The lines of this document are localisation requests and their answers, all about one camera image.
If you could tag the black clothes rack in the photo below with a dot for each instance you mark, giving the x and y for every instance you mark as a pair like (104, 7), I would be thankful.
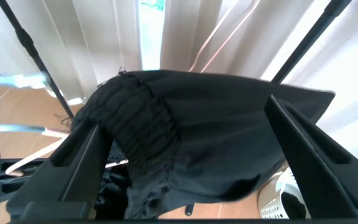
(36, 56)

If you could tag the pink clothes hanger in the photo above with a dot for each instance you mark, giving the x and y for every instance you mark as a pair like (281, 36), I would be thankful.
(33, 155)
(225, 37)

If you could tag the window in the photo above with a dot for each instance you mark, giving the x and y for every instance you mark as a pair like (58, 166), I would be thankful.
(151, 37)

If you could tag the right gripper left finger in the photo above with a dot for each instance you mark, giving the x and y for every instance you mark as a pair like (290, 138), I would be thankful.
(73, 174)

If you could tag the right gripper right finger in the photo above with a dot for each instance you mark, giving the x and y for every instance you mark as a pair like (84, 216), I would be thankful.
(322, 161)

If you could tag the white laundry basket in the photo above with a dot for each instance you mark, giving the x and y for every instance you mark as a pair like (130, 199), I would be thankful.
(272, 202)

